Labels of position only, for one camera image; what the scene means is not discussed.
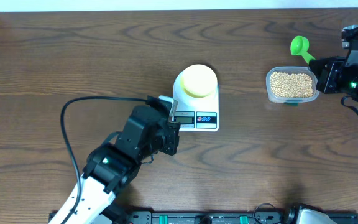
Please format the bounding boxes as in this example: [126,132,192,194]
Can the white digital kitchen scale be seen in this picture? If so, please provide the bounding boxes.
[172,73,219,132]

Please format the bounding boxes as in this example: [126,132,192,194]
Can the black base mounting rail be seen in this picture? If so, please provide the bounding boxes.
[48,202,358,224]

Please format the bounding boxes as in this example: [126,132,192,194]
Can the yellow plastic bowl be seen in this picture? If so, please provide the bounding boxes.
[180,64,218,98]

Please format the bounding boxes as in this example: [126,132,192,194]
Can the green plastic scoop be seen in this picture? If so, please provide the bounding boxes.
[290,36,315,64]

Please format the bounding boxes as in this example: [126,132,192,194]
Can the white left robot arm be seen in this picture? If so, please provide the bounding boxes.
[51,103,180,223]

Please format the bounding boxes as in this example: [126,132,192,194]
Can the clear container of soybeans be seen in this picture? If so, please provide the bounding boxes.
[265,67,319,104]

